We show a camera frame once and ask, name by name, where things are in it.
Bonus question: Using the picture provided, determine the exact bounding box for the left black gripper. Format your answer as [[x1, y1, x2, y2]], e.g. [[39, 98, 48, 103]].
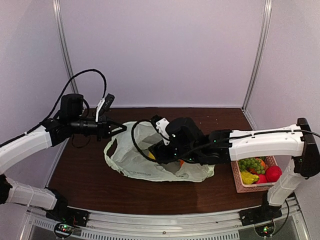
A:
[[69, 112, 127, 141]]

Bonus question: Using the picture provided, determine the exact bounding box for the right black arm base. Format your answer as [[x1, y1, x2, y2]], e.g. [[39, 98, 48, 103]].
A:
[[239, 193, 283, 238]]

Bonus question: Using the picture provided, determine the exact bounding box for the light green plastic bag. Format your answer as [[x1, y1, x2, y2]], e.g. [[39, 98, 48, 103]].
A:
[[103, 121, 215, 183]]

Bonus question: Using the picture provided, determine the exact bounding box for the black cable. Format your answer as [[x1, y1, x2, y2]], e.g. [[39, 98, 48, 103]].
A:
[[22, 69, 109, 136], [130, 119, 161, 163]]

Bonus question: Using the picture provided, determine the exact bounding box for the curved aluminium rail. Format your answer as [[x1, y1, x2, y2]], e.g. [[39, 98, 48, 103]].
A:
[[23, 198, 305, 240]]

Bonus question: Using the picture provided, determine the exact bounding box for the right black cable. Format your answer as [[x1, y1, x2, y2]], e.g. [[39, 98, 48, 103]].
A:
[[130, 119, 161, 163]]

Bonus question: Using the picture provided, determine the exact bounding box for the green grapes toy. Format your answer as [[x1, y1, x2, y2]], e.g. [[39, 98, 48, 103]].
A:
[[238, 157, 266, 175]]

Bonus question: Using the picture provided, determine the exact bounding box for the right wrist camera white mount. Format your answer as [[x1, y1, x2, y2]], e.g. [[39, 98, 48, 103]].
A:
[[151, 114, 171, 146]]

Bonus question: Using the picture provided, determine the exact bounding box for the left aluminium frame post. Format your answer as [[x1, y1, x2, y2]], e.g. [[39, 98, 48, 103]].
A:
[[52, 0, 74, 79]]

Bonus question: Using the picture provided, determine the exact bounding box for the red plush fruit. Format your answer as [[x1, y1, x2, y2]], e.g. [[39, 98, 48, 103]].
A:
[[265, 165, 282, 183]]

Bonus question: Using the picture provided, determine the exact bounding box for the pink plastic basket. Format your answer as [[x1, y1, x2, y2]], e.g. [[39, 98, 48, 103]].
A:
[[231, 156, 282, 193]]

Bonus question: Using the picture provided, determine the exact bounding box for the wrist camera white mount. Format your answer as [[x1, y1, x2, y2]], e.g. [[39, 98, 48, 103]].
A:
[[151, 114, 171, 146], [95, 93, 115, 122]]

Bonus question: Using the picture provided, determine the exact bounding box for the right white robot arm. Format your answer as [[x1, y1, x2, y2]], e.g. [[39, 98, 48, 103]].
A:
[[148, 117, 320, 221]]

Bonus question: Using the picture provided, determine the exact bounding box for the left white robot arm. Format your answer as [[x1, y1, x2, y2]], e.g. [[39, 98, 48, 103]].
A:
[[0, 93, 127, 222]]

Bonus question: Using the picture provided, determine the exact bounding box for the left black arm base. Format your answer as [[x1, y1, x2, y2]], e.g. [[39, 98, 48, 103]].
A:
[[44, 187, 89, 240]]

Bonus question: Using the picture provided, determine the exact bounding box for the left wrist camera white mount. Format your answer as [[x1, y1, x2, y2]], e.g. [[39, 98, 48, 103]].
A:
[[95, 93, 115, 122]]

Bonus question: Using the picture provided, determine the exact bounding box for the yellow banana toy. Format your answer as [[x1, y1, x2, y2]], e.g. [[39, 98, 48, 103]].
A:
[[240, 170, 260, 185]]

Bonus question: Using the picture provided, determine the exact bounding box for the yellow lemon toy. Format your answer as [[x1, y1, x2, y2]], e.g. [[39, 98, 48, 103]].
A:
[[148, 151, 156, 161]]

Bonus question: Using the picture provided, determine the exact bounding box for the left black cable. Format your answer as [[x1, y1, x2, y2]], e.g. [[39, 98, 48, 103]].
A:
[[22, 69, 109, 136]]

